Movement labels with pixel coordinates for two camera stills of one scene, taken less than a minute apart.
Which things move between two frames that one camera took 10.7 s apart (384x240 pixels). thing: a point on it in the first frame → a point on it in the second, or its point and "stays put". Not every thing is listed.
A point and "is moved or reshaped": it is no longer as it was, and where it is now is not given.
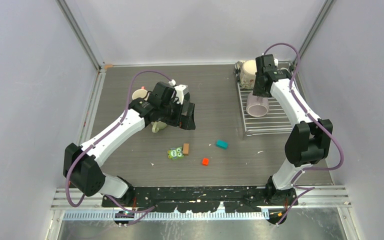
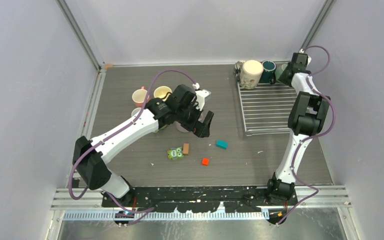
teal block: [222, 144] stays put
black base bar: [201, 199] stays put
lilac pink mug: [257, 106] is moved or reshaped
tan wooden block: [185, 149] stays put
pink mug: [140, 93] stays put
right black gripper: [257, 91] → [282, 78]
